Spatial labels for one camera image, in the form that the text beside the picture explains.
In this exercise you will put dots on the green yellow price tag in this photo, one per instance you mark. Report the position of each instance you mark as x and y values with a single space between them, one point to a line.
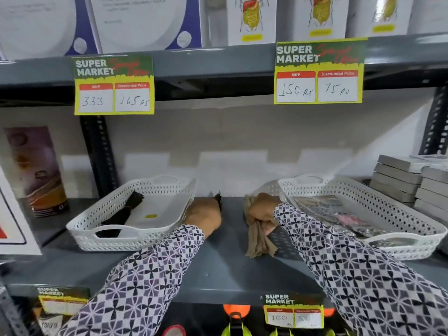
113 85
61 300
319 71
294 311

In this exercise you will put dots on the beige stockings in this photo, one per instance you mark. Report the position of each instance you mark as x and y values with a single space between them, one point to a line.
258 243

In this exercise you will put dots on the person's right forearm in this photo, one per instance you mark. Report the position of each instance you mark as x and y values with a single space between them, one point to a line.
353 276

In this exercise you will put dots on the white box with organ print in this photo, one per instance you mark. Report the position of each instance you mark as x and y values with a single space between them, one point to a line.
381 13
251 19
320 15

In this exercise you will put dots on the plain grey-white box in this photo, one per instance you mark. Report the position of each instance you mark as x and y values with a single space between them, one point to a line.
214 20

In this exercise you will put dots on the white sign with red mark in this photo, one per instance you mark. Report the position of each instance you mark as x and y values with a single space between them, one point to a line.
14 220

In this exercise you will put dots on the red round item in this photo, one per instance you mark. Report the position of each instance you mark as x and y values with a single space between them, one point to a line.
174 331

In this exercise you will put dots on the person's right fingers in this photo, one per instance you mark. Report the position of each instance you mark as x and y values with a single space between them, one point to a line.
269 228

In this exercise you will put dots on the person's left hand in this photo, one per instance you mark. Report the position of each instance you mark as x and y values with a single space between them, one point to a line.
203 216

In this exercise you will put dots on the grey metal shelf board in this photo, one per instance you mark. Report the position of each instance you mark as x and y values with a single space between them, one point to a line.
217 62
220 269

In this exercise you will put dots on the purple printed canister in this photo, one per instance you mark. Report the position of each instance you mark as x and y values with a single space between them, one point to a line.
36 171

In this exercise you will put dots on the person's right hand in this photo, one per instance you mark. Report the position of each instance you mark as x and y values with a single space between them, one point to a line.
261 208

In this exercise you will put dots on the yellow-green item with orange top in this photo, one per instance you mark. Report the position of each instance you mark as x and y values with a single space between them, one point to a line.
236 321

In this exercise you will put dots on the black stockings bundle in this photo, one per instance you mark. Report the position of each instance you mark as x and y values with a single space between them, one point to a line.
120 215

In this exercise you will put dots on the stack of grey flat boxes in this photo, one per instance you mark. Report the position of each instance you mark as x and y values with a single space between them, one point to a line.
402 178

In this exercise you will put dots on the person's left forearm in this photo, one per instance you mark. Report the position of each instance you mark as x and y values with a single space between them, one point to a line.
147 279

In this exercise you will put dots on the dark perforated shelf post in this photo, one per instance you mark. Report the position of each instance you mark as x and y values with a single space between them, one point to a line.
435 122
99 157

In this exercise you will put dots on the pile of clear wrapped packets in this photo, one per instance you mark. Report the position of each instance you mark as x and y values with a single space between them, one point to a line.
336 215

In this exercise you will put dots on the white perforated plastic basket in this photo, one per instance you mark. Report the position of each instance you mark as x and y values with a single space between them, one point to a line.
161 209
385 209

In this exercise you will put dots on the white blue round-print box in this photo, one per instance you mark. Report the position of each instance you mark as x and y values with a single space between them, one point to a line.
140 22
38 24

